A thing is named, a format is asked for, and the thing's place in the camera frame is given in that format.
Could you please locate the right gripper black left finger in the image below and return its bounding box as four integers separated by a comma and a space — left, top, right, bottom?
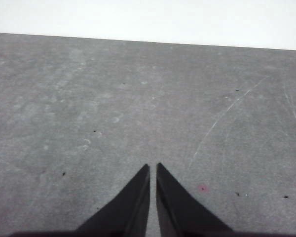
75, 163, 150, 237

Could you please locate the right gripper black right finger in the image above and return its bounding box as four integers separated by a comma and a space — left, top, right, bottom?
155, 162, 234, 237

